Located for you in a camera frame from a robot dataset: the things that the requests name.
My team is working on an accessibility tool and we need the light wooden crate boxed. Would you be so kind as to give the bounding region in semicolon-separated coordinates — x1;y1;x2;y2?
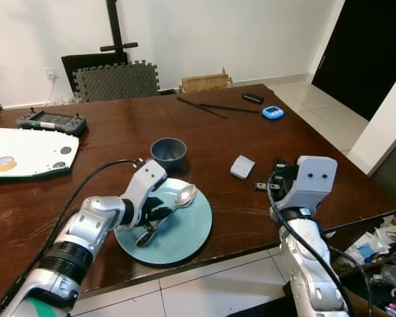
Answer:
180;67;231;94

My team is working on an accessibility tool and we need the black stand with crossbar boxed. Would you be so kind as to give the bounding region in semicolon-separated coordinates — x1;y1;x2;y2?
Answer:
99;0;140;55

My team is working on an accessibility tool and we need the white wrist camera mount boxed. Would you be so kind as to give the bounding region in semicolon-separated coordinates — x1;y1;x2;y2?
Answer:
285;156;338;214
122;159;168;222

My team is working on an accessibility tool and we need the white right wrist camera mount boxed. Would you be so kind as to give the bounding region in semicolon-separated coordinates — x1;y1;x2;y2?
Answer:
285;156;338;214

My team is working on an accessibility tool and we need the open cardboard box with bags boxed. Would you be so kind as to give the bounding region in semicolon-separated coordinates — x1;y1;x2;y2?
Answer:
330;213;396;271

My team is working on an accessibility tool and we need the small black bar device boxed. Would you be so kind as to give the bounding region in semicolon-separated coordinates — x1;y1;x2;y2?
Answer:
242;92;265;105

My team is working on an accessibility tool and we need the grey foam puzzle mat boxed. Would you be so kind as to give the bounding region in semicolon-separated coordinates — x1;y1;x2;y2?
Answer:
73;60;161;102

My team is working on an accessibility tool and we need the teal round plate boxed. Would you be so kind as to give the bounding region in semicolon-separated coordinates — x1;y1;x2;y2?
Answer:
114;178;213;267

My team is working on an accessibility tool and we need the black handheld controller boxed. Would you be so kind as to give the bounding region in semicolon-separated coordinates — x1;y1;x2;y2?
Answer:
15;108;88;138

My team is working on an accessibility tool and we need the blue-grey bowl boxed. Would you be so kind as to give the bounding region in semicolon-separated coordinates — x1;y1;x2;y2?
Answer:
150;137;187;174

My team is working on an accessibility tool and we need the black chopstick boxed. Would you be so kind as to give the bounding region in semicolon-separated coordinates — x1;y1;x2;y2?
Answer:
197;102;262;114
176;96;229;120

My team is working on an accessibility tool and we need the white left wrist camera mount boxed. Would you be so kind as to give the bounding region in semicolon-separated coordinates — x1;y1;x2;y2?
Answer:
122;159;168;222

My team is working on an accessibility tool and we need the white flat board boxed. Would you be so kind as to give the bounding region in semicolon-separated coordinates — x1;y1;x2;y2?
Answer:
0;126;81;180

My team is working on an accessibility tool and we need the printed cardboard box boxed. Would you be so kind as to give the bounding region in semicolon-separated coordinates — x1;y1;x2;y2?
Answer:
346;264;396;317

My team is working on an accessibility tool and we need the small white square box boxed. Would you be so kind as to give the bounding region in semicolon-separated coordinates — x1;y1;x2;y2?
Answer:
230;155;256;180

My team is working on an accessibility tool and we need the black flat board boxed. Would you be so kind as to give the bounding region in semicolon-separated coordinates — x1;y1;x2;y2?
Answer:
61;52;130;93

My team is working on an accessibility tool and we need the yellow tape roll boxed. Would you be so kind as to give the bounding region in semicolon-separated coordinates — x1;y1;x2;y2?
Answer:
0;155;18;173

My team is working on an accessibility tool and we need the silver metal spoon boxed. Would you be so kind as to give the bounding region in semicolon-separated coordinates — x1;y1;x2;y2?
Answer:
136;184;198;248

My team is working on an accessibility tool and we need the blue kitchen timer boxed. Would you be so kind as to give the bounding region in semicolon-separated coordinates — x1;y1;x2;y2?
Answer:
261;105;286;121

